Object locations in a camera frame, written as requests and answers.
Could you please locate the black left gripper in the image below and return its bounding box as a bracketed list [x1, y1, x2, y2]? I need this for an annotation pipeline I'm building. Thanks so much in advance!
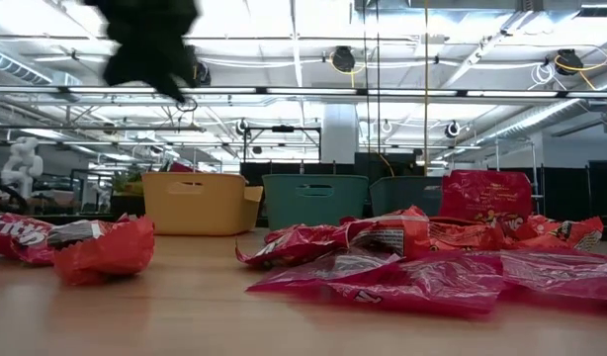
[83, 0, 201, 103]

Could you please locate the yellow plastic bin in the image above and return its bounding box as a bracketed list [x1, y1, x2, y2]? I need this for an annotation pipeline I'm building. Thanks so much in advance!
[141, 171, 265, 237]

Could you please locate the teal plastic bin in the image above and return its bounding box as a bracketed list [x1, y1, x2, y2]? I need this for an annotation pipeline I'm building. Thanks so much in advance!
[261, 173, 370, 232]

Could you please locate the dark blue plastic bin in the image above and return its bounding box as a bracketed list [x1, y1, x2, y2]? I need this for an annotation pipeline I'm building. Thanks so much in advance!
[368, 176, 444, 219]

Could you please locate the orange Reese's candy pack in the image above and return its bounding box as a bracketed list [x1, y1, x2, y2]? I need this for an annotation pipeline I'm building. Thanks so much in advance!
[428, 216, 508, 252]
[52, 215, 157, 287]
[346, 206, 432, 262]
[510, 214, 605, 252]

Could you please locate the red Twizzlers candy pack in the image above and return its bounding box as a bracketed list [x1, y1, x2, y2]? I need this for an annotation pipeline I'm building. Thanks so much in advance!
[499, 248, 607, 305]
[244, 250, 506, 318]

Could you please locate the red Skittles candy pack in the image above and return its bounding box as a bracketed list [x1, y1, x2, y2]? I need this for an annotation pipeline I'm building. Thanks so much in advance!
[438, 169, 534, 237]
[235, 222, 357, 271]
[0, 212, 56, 267]
[45, 219, 110, 250]

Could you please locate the red storage bin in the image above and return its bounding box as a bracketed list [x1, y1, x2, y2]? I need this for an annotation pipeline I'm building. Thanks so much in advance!
[168, 161, 202, 174]

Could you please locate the potted succulent plant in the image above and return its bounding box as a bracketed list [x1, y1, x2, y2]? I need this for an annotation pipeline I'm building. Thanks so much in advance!
[109, 167, 147, 220]

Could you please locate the white robot figure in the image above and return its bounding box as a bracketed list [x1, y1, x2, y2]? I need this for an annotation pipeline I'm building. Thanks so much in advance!
[0, 136, 44, 200]

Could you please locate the metal rack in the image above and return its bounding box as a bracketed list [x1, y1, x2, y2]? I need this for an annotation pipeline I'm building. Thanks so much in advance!
[494, 136, 540, 202]

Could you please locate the black hanging ring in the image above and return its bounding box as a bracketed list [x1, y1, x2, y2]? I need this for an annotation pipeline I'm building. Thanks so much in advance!
[174, 95, 199, 114]

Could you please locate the black gantry frame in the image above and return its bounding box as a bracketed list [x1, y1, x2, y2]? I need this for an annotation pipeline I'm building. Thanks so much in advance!
[242, 126, 322, 163]

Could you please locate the black hanging cable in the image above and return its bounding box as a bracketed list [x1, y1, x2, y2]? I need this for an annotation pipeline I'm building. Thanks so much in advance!
[375, 0, 383, 155]
[362, 0, 370, 154]

